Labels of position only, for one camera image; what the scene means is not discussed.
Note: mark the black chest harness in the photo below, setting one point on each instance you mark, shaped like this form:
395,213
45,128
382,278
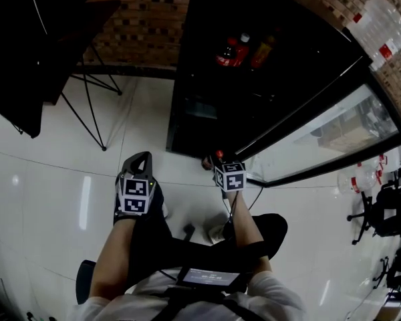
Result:
187,296

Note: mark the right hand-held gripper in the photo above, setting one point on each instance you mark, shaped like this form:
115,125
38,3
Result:
234,181

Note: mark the small black object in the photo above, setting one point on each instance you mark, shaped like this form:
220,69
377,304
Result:
189,232

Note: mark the black chest-mounted screen device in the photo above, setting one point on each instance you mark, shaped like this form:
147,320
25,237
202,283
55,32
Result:
208,276

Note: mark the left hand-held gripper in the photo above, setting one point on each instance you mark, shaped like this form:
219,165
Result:
135,187

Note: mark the person's left leg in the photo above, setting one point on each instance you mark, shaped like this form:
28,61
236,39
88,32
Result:
153,239

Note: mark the clear jug with red label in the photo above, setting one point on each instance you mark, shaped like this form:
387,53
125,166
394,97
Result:
367,176
349,182

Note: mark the red drink bottle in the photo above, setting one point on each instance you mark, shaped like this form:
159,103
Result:
241,52

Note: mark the yellow drink bottle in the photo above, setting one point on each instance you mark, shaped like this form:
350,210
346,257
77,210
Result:
262,53

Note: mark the black glass-door fridge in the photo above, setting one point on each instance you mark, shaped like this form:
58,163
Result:
220,129

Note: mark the large black monitor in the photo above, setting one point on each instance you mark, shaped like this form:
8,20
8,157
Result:
20,45

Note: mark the person's right shoe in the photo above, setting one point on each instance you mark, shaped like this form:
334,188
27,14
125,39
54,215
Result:
217,234

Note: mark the person's leg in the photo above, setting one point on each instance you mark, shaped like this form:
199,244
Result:
153,239
270,232

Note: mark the person's right forearm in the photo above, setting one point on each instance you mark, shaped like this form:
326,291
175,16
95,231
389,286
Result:
244,219

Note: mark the person's white shirt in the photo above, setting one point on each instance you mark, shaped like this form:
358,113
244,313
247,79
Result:
280,299

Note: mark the black glass fridge door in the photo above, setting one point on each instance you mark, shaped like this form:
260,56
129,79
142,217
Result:
337,129

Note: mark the large clear water jug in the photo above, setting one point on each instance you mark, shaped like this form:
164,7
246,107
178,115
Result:
377,28

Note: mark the black stool seat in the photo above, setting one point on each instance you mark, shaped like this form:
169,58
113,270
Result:
85,279

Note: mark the person's right leg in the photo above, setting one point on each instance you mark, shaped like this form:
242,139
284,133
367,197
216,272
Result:
270,232

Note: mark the person's left forearm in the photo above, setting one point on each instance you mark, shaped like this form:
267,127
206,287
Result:
113,256

